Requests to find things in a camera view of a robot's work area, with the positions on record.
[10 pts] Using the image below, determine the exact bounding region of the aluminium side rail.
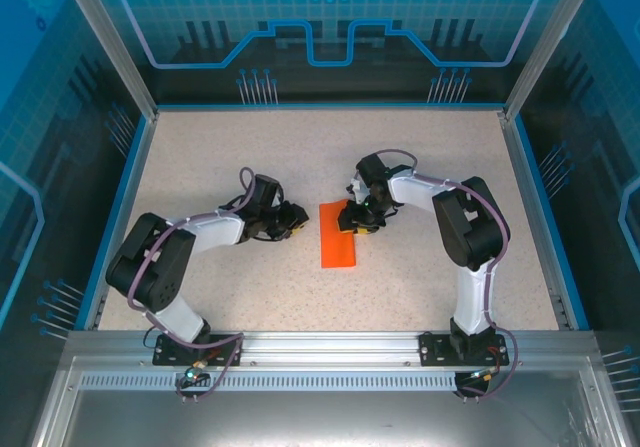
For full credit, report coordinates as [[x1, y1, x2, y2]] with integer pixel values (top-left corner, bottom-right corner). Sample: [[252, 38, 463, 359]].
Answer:
[[499, 108, 575, 332], [82, 109, 160, 332]]

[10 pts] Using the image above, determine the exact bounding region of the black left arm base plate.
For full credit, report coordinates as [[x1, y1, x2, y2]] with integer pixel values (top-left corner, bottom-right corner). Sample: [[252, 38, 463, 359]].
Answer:
[[152, 332, 245, 368]]

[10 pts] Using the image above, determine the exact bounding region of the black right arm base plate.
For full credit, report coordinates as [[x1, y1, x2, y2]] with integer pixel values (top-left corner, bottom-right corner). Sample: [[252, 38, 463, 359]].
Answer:
[[418, 330, 507, 368]]

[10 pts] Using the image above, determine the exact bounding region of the aluminium frame post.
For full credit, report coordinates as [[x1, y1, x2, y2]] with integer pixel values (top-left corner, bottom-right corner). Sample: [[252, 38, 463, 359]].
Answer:
[[501, 0, 605, 122], [54, 0, 161, 123]]

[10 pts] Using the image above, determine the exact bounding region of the brass cable connector green light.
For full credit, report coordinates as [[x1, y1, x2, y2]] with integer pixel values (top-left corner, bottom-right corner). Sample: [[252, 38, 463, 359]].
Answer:
[[467, 364, 504, 384], [183, 359, 210, 384]]

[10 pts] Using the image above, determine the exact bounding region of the slotted aluminium cable duct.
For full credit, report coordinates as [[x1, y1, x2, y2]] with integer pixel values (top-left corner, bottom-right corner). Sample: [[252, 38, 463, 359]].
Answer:
[[78, 373, 460, 393]]

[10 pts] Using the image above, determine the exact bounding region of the aluminium base beam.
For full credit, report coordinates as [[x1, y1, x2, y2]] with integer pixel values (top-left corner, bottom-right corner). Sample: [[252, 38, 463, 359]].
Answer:
[[67, 330, 599, 368]]

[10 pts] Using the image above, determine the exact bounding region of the metal tray frame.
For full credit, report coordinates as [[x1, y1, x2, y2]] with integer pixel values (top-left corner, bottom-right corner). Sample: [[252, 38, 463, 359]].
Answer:
[[29, 356, 629, 447]]

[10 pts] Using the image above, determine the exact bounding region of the blue circuit print side panel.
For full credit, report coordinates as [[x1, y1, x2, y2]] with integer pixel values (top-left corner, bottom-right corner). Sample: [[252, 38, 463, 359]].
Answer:
[[517, 0, 640, 447], [0, 0, 149, 447]]

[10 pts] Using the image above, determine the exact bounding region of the long blue trim strip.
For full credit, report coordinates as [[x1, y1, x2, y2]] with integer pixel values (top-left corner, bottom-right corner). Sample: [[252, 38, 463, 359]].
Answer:
[[152, 100, 507, 114]]

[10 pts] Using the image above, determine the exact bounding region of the blue side trim strip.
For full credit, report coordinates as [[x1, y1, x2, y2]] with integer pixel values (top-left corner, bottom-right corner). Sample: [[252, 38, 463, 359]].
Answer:
[[73, 114, 151, 332], [513, 112, 592, 332]]

